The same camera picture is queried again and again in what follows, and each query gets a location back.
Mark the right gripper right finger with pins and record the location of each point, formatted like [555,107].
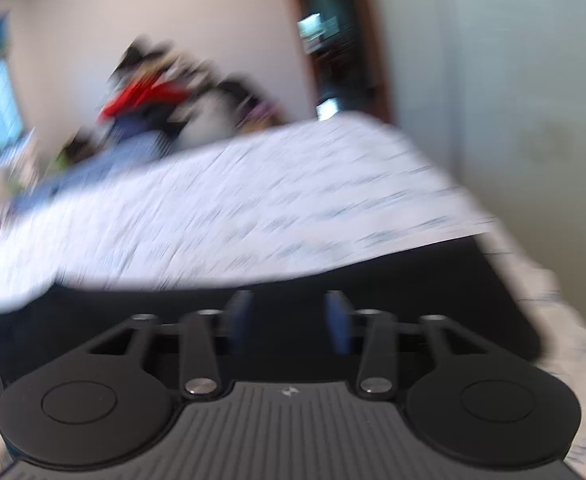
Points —
[376,376]

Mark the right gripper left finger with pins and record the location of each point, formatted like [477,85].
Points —
[200,335]

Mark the black pants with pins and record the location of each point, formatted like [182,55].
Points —
[451,278]

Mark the white quilt with writing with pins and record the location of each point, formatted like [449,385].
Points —
[307,197]

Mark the light blue bed sheet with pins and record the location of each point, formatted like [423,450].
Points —
[131,154]

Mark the pile of clothes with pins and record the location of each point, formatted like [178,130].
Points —
[156,88]

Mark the white wardrobe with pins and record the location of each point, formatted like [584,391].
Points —
[496,91]

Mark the wooden door frame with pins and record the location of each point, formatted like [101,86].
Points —
[342,45]

